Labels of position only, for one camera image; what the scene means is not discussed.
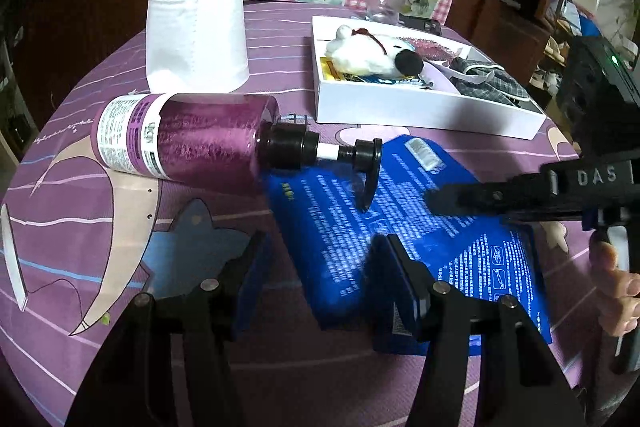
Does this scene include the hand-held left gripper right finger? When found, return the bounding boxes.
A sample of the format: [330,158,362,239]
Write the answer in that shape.
[367,232,587,427]

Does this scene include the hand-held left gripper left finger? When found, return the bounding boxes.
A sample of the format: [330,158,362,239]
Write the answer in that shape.
[65,229,274,427]

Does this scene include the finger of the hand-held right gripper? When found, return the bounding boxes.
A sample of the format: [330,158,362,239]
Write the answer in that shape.
[423,171,553,228]

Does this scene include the blue soft pack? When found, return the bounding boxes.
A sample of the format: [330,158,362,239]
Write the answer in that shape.
[262,134,554,356]

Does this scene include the white cardboard box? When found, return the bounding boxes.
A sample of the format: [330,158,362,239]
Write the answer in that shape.
[311,15,548,142]

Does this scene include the lilac soft pad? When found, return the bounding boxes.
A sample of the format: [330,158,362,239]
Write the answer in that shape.
[424,61,458,94]

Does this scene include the yellow tissue packet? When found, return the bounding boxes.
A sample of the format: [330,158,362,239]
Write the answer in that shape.
[320,56,426,86]

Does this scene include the person's right hand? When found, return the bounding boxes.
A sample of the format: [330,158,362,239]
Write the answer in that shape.
[587,239,640,339]

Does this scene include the grey plaid cloth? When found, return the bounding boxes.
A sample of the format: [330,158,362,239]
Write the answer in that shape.
[446,56,532,104]

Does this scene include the purple striped tablecloth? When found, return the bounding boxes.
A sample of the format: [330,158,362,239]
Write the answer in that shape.
[0,1,640,427]

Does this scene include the purple pump bottle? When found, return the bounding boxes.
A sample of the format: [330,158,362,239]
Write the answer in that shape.
[96,93,384,212]

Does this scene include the purple glitter pouch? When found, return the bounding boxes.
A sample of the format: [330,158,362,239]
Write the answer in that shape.
[400,36,459,60]

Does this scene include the small black device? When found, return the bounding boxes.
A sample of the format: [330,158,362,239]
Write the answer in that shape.
[400,14,444,37]

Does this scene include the white plush toy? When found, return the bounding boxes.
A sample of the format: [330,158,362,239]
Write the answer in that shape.
[325,24,427,78]

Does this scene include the clear glass cup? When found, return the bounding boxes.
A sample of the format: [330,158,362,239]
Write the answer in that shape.
[364,0,404,24]

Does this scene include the white paper roll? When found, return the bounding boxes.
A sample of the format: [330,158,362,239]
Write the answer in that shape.
[145,0,250,94]

